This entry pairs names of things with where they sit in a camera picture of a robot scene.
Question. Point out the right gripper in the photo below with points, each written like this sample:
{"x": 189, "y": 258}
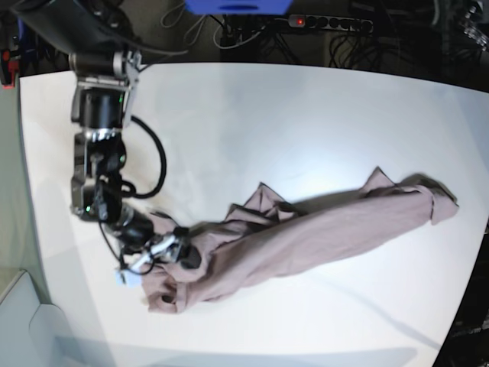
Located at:
{"x": 147, "y": 240}

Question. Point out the black power strip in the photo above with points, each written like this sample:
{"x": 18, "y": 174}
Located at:
{"x": 331, "y": 23}

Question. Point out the grey rounded bin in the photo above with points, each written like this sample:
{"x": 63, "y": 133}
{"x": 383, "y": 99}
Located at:
{"x": 31, "y": 332}

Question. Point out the blue plastic box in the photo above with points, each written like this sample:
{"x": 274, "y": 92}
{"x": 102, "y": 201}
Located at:
{"x": 238, "y": 7}

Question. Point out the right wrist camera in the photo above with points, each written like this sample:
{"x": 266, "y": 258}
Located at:
{"x": 126, "y": 278}

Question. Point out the red and black clamp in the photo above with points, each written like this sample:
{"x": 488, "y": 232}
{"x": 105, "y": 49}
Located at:
{"x": 9, "y": 68}

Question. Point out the mauve t-shirt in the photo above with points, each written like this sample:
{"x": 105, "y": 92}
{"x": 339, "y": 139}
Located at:
{"x": 267, "y": 237}

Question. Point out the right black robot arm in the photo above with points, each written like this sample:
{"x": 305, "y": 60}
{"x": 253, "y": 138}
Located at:
{"x": 105, "y": 56}

